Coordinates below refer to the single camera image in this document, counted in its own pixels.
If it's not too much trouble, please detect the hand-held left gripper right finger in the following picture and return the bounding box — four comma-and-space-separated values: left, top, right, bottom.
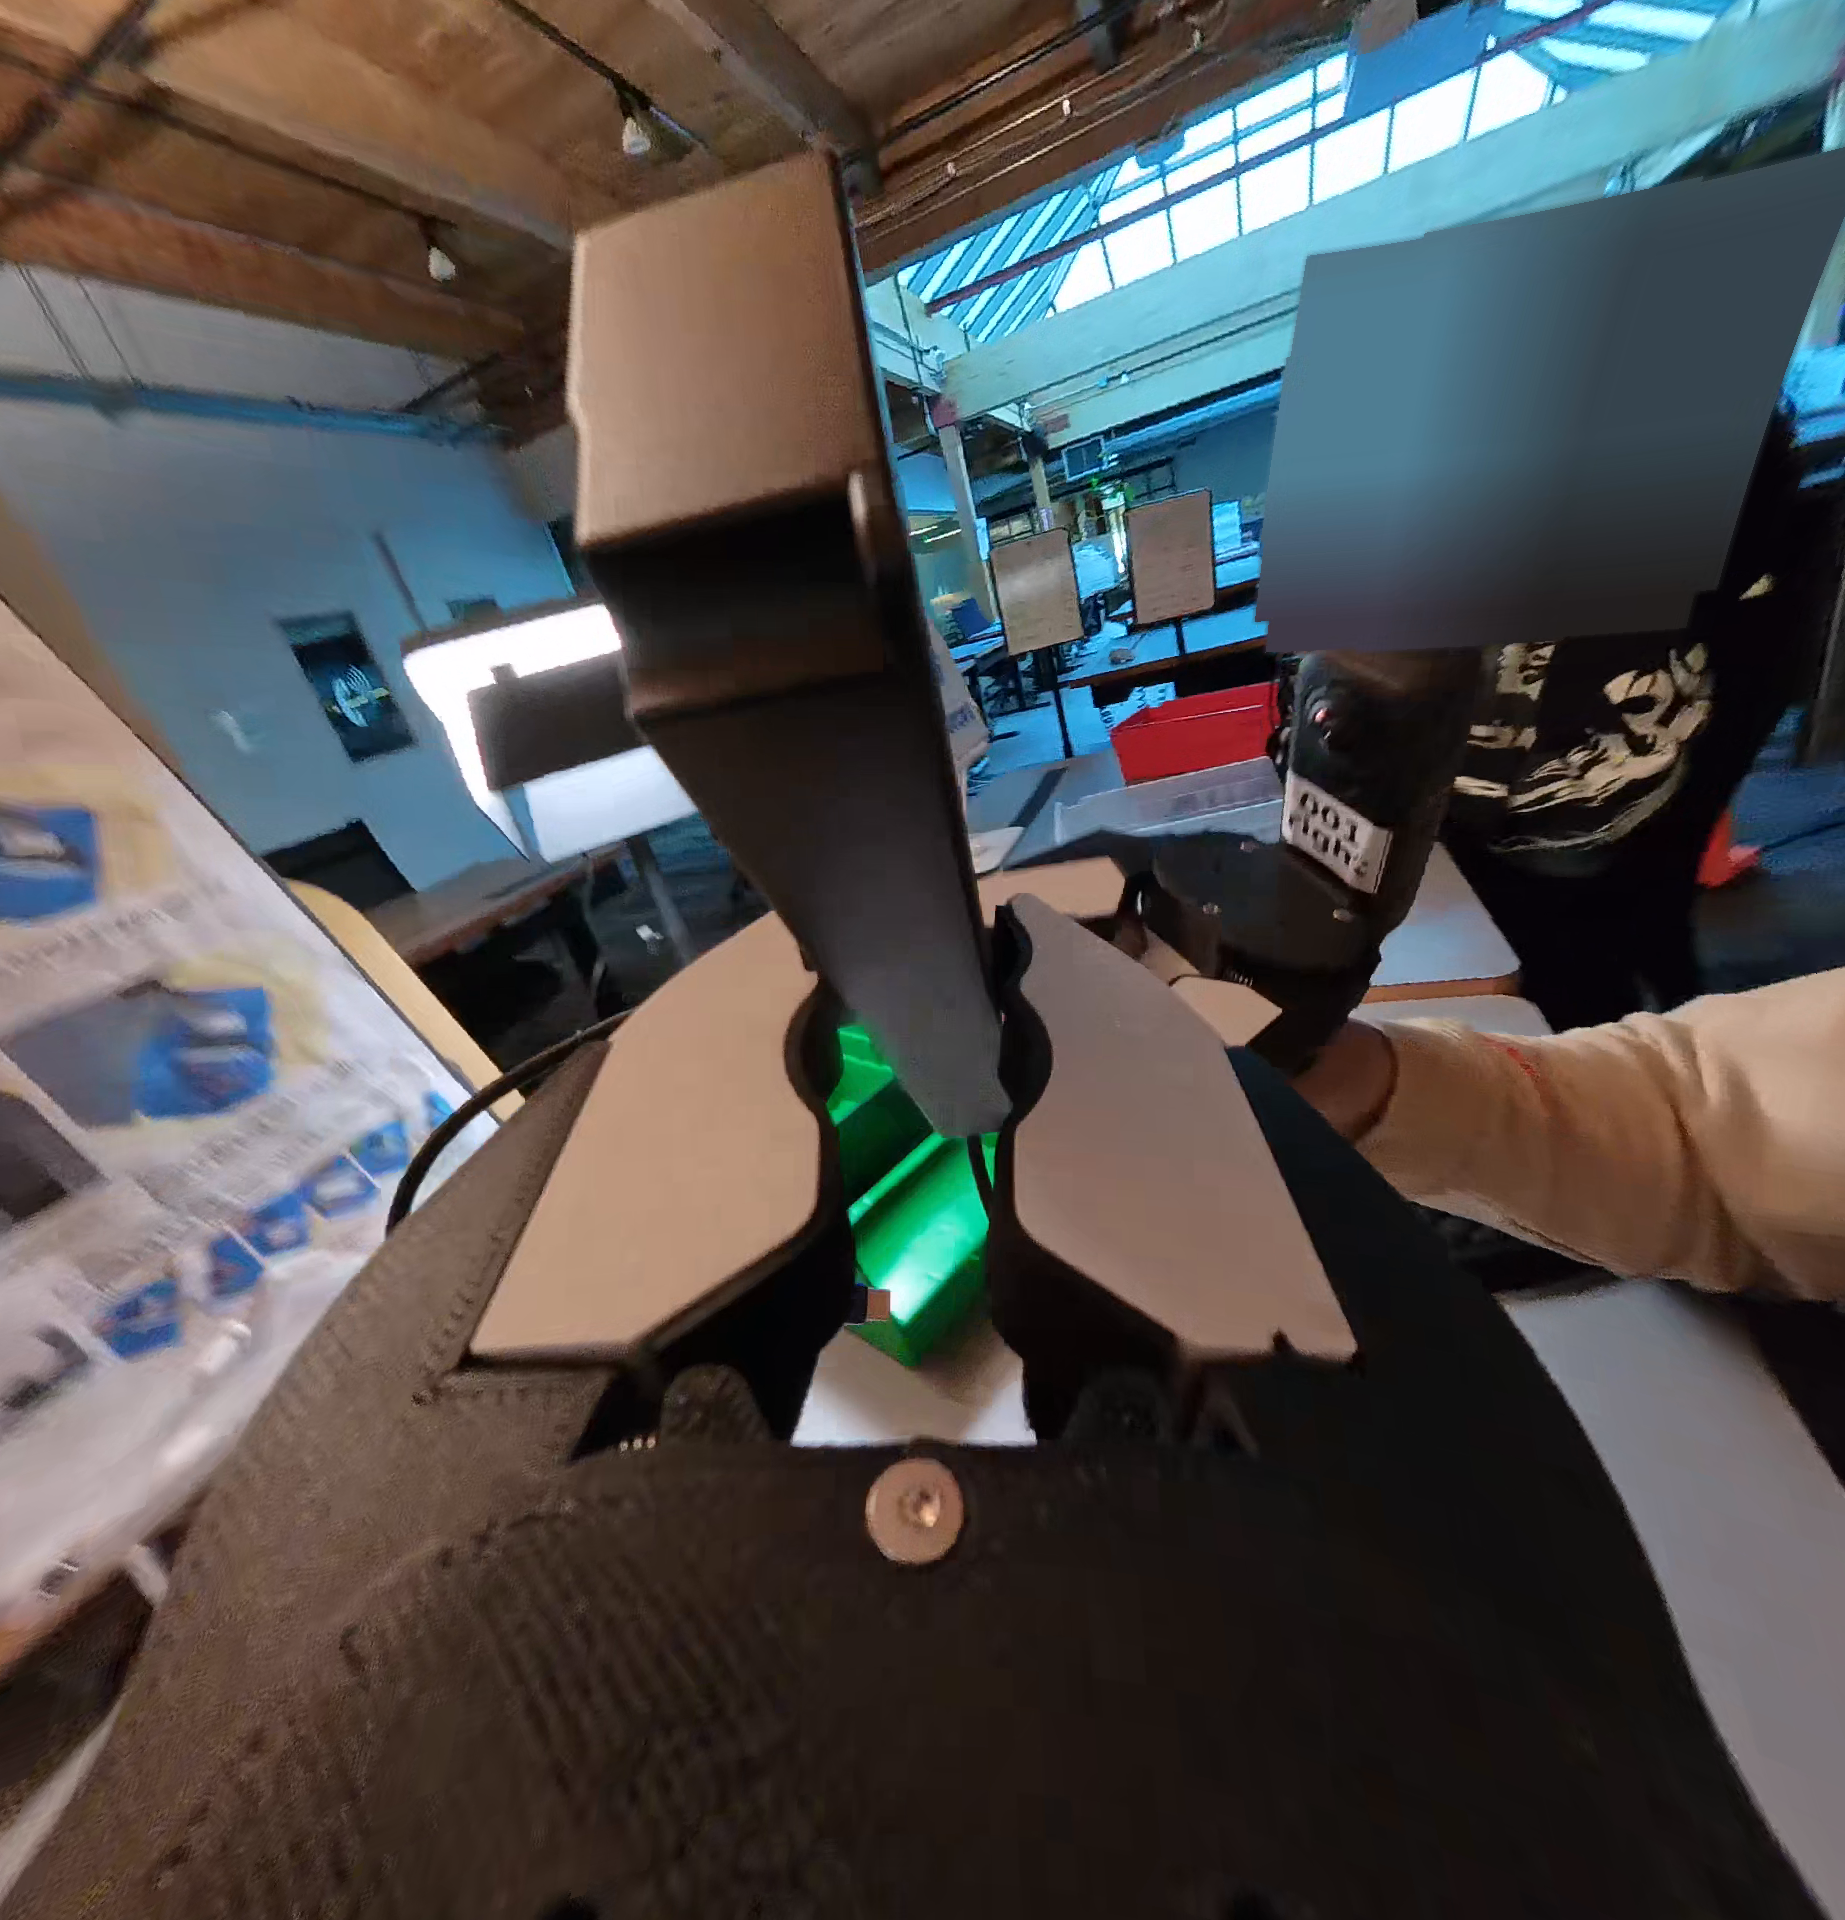
986, 895, 1358, 1369

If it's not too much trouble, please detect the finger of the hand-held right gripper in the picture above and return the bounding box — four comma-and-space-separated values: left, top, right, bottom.
1169, 975, 1288, 1052
990, 855, 1143, 935

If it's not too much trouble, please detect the dark wall poster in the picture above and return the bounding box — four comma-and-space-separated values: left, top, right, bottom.
273, 611, 418, 766

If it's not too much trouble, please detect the green plastic bin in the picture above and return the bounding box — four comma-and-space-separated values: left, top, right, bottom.
825, 1020, 1018, 1369

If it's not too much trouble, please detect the wooden instruction board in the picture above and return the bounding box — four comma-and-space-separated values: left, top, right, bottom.
0, 435, 530, 1704

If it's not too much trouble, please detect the person's right hand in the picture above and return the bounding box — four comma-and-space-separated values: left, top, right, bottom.
1290, 1017, 1400, 1147

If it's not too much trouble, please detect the red plastic bin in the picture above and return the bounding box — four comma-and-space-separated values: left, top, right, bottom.
1108, 681, 1288, 787

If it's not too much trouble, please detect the clear plastic bin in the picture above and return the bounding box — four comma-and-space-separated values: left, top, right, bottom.
1051, 755, 1293, 845

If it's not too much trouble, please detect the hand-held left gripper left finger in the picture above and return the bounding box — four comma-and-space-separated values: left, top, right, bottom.
469, 912, 853, 1369

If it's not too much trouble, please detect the black USB hub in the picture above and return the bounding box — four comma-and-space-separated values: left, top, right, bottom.
566, 148, 1014, 1140

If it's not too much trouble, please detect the person's right forearm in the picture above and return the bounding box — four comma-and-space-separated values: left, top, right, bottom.
1345, 943, 1845, 1306

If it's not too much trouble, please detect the white lit panel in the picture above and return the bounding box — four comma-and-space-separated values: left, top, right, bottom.
400, 598, 702, 868

